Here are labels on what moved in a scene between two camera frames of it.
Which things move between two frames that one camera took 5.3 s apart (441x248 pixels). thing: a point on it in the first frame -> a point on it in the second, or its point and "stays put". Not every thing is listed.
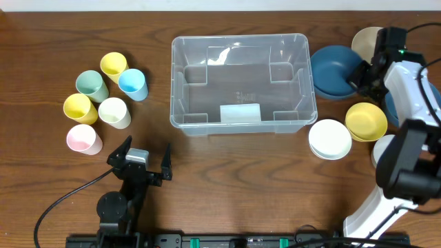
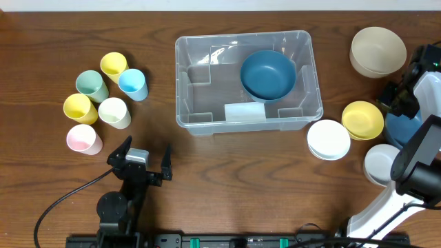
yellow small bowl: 366,121 stays put
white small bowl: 329,140 stays put
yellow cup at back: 112,64 stays put
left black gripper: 154,180 stays put
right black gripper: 355,78 -> 409,111
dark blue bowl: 331,67 -> 269,75
